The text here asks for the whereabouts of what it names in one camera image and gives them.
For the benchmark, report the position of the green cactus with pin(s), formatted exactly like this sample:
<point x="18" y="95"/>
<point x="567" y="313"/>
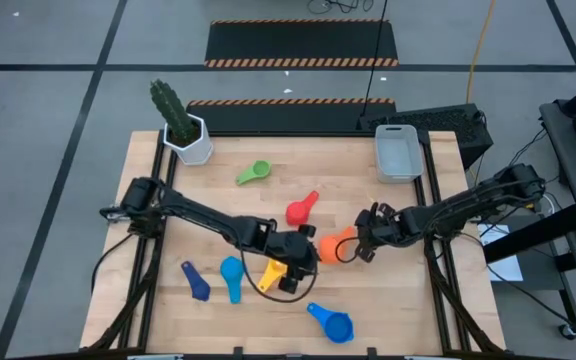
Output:
<point x="173" y="110"/>

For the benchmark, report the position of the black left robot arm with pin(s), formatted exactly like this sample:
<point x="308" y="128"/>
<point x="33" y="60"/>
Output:
<point x="193" y="210"/>

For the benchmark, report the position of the black aluminium frame rail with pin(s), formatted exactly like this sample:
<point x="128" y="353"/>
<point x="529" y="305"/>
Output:
<point x="442" y="300"/>
<point x="144" y="310"/>

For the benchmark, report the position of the large blue measuring cup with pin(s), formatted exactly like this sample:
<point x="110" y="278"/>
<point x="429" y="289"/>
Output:
<point x="338" y="327"/>

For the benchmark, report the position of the white hexagonal plant pot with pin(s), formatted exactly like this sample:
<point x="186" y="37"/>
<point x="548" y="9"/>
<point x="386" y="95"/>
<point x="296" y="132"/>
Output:
<point x="195" y="152"/>

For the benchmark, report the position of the grey plastic basket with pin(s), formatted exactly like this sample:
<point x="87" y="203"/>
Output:
<point x="399" y="155"/>

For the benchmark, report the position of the white paper sheet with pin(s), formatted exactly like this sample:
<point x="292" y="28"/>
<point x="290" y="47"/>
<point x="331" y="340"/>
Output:
<point x="505" y="270"/>

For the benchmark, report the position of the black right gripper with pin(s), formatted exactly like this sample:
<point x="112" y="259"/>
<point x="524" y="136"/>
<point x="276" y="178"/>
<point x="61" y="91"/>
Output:
<point x="390" y="227"/>

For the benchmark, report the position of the yellow measuring cup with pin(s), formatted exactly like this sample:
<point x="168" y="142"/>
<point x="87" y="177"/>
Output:
<point x="268" y="277"/>

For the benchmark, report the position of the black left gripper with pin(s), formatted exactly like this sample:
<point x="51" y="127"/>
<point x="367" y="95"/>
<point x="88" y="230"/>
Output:
<point x="293" y="252"/>

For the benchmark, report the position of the cyan measuring cup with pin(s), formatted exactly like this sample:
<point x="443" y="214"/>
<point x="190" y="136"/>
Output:
<point x="232" y="272"/>

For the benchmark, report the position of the red measuring cup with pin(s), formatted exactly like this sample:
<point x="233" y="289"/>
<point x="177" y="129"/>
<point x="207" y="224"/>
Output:
<point x="297" y="214"/>

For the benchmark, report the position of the orange measuring cup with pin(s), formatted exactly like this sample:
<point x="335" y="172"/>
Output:
<point x="329" y="249"/>

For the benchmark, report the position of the black perforated computer case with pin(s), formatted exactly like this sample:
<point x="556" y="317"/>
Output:
<point x="443" y="122"/>

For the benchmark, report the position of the black frame crossbar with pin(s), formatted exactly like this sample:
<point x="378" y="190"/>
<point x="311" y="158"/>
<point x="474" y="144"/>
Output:
<point x="318" y="134"/>

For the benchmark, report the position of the navy blue measuring cup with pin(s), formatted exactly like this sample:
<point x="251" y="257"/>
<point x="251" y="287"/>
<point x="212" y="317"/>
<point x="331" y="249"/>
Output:
<point x="195" y="282"/>

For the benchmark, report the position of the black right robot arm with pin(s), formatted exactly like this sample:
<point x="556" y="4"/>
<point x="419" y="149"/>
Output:
<point x="468" y="205"/>

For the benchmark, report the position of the black hazard-striped floor mat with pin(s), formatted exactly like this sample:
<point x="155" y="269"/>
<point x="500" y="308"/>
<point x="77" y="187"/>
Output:
<point x="298" y="40"/>
<point x="278" y="117"/>

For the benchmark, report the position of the green measuring cup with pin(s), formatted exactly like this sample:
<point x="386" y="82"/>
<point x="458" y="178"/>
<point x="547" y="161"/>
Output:
<point x="260" y="170"/>

